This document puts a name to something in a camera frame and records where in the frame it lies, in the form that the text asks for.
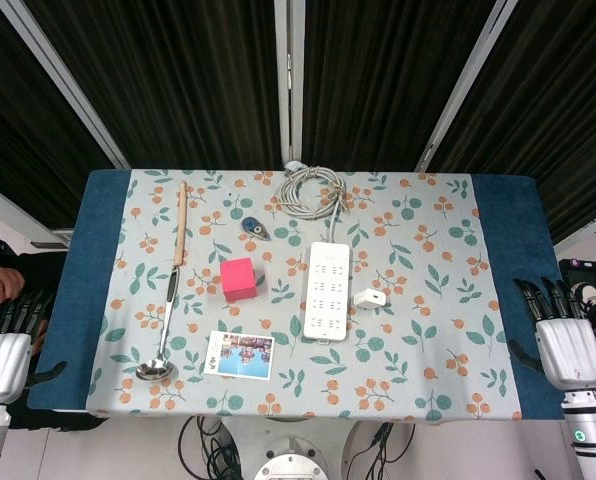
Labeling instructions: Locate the black floor cable bundle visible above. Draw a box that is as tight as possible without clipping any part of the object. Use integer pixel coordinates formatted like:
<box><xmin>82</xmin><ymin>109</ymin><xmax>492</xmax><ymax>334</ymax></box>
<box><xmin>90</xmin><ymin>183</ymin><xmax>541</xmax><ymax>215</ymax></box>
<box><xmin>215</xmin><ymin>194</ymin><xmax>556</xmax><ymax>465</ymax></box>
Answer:
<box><xmin>345</xmin><ymin>422</ymin><xmax>419</xmax><ymax>480</ymax></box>
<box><xmin>177</xmin><ymin>414</ymin><xmax>252</xmax><ymax>480</ymax></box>

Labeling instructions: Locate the red cube box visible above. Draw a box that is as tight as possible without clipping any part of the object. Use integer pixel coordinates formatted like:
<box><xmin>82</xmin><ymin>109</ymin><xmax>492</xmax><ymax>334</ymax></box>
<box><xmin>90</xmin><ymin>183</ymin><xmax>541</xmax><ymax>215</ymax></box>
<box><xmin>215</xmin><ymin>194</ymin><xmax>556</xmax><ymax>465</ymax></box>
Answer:
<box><xmin>219</xmin><ymin>257</ymin><xmax>259</xmax><ymax>303</ymax></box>

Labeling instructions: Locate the blue table cover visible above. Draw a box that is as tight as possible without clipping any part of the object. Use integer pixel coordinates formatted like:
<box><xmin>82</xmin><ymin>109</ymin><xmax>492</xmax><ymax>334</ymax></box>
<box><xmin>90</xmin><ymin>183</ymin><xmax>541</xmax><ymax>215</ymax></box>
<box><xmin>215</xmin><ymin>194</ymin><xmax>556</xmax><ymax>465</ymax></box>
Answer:
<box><xmin>26</xmin><ymin>168</ymin><xmax>565</xmax><ymax>421</ymax></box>

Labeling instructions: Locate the white power strip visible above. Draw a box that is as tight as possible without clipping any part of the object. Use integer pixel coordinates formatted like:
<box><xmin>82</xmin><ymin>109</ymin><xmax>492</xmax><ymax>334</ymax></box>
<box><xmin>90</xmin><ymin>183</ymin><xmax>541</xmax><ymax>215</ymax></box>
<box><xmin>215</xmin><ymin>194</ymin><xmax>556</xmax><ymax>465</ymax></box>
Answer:
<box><xmin>303</xmin><ymin>241</ymin><xmax>352</xmax><ymax>345</ymax></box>

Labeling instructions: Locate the wooden handled steel ladle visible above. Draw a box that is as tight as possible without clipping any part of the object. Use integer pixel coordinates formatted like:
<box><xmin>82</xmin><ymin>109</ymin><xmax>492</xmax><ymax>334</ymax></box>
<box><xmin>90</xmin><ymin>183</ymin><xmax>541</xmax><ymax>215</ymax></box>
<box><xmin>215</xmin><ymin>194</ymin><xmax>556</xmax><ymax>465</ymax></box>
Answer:
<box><xmin>135</xmin><ymin>181</ymin><xmax>179</xmax><ymax>383</ymax></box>

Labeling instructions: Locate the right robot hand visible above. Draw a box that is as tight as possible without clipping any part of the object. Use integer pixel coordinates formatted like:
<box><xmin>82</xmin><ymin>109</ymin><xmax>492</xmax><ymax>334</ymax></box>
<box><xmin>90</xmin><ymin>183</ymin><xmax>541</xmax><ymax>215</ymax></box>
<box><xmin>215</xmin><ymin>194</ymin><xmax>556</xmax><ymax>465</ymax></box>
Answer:
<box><xmin>507</xmin><ymin>277</ymin><xmax>596</xmax><ymax>394</ymax></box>

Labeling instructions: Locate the grey round robot base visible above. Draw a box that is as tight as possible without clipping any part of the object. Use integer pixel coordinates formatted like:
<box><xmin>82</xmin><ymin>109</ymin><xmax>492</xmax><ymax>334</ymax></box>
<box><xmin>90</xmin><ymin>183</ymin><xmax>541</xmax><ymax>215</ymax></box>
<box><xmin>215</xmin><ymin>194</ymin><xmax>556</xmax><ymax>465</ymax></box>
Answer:
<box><xmin>252</xmin><ymin>434</ymin><xmax>329</xmax><ymax>480</ymax></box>

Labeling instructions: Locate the black curtain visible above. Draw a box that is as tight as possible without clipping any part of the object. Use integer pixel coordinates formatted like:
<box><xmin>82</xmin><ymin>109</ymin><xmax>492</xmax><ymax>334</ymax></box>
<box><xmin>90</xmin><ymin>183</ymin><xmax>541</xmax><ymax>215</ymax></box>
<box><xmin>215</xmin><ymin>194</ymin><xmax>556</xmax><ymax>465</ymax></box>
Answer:
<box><xmin>22</xmin><ymin>0</ymin><xmax>285</xmax><ymax>170</ymax></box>
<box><xmin>301</xmin><ymin>0</ymin><xmax>500</xmax><ymax>174</ymax></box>
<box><xmin>426</xmin><ymin>0</ymin><xmax>596</xmax><ymax>245</ymax></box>
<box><xmin>0</xmin><ymin>0</ymin><xmax>118</xmax><ymax>232</ymax></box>

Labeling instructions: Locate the white vertical frame post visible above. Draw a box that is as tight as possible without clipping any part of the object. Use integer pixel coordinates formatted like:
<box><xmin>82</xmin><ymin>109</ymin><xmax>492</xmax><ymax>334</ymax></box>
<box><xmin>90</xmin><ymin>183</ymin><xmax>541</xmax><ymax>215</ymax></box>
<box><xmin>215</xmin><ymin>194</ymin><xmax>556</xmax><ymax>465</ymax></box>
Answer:
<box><xmin>273</xmin><ymin>0</ymin><xmax>307</xmax><ymax>171</ymax></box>

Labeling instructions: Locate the person in black clothing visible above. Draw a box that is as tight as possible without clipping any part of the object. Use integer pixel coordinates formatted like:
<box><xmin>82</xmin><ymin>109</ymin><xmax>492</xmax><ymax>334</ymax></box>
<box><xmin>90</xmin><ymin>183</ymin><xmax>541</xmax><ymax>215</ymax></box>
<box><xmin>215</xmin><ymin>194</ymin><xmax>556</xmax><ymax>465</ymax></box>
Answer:
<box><xmin>0</xmin><ymin>233</ymin><xmax>72</xmax><ymax>359</ymax></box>

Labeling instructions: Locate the white cable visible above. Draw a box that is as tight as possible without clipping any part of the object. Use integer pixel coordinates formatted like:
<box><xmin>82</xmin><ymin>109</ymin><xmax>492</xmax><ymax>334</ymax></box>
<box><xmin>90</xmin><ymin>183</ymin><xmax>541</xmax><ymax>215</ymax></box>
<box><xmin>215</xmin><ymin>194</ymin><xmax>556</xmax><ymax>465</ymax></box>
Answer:
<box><xmin>277</xmin><ymin>159</ymin><xmax>352</xmax><ymax>246</ymax></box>

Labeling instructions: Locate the white slanted frame post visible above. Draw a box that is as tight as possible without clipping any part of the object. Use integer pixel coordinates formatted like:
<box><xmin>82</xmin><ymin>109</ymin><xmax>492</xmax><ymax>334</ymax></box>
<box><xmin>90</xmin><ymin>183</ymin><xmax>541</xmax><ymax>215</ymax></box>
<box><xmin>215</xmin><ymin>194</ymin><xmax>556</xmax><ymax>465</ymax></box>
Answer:
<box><xmin>0</xmin><ymin>0</ymin><xmax>130</xmax><ymax>170</ymax></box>
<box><xmin>415</xmin><ymin>0</ymin><xmax>519</xmax><ymax>174</ymax></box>

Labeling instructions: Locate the photo postcard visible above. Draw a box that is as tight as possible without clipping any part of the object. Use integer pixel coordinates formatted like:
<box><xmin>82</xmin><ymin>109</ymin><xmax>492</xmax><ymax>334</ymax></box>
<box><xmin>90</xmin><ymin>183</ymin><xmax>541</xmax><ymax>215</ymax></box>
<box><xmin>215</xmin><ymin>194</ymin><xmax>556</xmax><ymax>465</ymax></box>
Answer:
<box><xmin>202</xmin><ymin>330</ymin><xmax>276</xmax><ymax>382</ymax></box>

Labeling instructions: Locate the white plug adapter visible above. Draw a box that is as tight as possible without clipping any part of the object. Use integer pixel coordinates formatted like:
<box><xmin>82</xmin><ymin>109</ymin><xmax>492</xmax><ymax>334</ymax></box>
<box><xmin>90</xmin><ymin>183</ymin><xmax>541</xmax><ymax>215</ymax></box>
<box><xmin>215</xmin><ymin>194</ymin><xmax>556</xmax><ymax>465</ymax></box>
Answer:
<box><xmin>353</xmin><ymin>288</ymin><xmax>390</xmax><ymax>311</ymax></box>

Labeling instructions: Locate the blue correction tape dispenser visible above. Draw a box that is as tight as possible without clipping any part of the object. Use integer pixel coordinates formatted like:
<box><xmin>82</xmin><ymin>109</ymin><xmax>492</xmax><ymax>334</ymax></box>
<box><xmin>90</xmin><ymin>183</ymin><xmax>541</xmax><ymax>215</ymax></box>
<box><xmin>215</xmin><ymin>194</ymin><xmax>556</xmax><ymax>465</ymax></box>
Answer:
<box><xmin>241</xmin><ymin>215</ymin><xmax>272</xmax><ymax>242</ymax></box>

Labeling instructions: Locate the fruit leaf patterned tablecloth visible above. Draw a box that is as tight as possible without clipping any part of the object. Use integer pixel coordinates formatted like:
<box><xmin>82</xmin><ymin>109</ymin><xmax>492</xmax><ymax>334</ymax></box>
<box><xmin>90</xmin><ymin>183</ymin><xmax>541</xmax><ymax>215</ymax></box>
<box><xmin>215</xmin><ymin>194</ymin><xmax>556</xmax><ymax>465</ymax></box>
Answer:
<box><xmin>85</xmin><ymin>168</ymin><xmax>524</xmax><ymax>421</ymax></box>

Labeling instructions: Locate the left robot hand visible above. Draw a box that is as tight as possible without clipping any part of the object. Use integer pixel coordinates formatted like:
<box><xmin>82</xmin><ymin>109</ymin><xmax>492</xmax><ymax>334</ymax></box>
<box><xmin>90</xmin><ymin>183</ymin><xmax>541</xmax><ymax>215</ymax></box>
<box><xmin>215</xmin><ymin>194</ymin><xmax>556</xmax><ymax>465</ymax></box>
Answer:
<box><xmin>0</xmin><ymin>287</ymin><xmax>68</xmax><ymax>404</ymax></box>

